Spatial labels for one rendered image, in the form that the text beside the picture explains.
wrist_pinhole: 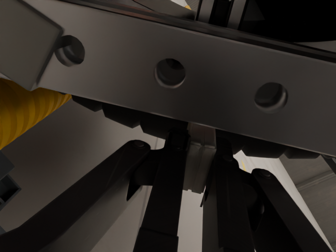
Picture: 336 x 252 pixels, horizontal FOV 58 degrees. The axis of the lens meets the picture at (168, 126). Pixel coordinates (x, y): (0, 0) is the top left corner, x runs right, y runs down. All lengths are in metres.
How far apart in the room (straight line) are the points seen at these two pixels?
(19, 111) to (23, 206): 0.72
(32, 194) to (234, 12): 0.85
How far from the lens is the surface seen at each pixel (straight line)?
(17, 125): 0.24
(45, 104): 0.28
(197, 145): 0.16
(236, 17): 0.23
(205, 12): 0.23
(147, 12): 0.17
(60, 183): 1.08
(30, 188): 0.99
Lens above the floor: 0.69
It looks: 18 degrees down
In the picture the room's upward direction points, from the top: 60 degrees clockwise
